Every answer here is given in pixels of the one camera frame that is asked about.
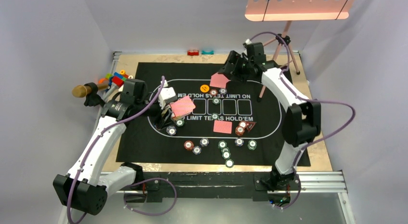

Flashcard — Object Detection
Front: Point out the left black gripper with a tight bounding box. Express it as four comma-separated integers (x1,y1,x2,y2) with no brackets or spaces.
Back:
134,93,175,128

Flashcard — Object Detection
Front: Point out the purple cable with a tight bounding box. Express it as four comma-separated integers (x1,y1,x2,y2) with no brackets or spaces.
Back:
66,76,178,224
248,31,357,211

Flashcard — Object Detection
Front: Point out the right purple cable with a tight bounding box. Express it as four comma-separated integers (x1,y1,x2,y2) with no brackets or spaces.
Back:
248,31,357,211

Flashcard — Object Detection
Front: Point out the small green chip stack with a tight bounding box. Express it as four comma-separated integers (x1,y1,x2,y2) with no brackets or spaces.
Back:
247,140,257,150

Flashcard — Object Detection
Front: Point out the single blue poker chip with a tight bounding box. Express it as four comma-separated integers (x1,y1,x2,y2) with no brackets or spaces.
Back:
166,126,177,136

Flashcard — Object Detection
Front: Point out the black poker table mat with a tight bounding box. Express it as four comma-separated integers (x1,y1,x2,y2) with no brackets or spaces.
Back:
115,62,311,167

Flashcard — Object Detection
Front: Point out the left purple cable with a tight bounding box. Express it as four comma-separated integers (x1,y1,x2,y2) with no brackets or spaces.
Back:
66,76,178,224

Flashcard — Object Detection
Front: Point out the colourful toy block vehicle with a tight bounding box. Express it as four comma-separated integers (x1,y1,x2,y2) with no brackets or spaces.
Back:
98,70,134,88

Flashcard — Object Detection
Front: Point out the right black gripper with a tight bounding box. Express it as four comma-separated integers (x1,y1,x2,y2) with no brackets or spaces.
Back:
217,51,253,84

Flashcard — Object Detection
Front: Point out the red backed card deck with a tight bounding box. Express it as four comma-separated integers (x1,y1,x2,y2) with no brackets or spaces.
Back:
170,96,196,119

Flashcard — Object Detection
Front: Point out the red playing card box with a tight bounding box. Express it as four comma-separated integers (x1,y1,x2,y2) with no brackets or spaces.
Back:
161,107,175,122

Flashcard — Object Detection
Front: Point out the triangular all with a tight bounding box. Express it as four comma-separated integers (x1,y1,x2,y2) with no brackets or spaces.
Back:
246,121,256,131

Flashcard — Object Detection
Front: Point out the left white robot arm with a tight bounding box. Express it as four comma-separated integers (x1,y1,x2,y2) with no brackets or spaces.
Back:
52,77,168,220

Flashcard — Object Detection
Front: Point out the dealt red card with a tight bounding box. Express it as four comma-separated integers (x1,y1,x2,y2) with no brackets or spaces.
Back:
213,120,232,134
210,72,231,88
209,76,228,89

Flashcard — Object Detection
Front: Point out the small red chip stack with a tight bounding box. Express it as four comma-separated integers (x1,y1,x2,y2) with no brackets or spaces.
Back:
235,126,245,136

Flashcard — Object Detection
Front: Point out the red toy block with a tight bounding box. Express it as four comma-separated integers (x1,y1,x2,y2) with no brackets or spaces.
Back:
187,50,200,56

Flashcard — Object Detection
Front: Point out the single green poker chip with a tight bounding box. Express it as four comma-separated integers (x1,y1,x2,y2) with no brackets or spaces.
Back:
176,119,185,127

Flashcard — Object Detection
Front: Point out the gold microphone head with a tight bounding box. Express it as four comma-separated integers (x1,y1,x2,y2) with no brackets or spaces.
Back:
71,83,108,98

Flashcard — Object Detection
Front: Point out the red poker chip stack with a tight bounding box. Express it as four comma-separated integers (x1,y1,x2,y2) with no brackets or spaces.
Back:
183,140,195,151

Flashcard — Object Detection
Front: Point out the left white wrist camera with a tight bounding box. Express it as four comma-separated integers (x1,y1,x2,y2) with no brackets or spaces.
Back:
158,87,178,109

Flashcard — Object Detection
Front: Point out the orange big blind button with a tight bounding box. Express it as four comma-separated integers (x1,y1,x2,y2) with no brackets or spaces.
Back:
200,84,210,93

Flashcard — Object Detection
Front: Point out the grey toy block post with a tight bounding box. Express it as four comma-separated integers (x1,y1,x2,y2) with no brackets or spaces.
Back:
102,84,117,101

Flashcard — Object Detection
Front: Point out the blue poker chip stack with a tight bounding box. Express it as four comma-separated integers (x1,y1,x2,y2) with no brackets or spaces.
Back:
200,138,209,147

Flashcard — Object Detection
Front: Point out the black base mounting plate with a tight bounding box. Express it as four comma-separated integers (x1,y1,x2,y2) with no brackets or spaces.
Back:
120,172,300,204

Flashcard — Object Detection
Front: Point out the pink tripod stand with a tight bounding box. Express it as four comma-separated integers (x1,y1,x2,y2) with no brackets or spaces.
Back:
257,21,300,102

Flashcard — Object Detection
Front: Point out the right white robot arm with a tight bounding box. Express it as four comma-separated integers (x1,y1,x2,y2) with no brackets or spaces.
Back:
218,42,321,189

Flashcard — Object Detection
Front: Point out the green poker chip stack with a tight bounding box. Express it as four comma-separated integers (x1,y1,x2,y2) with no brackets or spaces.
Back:
217,140,228,149

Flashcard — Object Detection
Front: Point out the pink perforated panel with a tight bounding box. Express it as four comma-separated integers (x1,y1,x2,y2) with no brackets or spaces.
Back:
245,0,355,22

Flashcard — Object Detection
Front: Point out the teal toy block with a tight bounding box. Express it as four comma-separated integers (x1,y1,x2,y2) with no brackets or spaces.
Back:
201,49,214,55

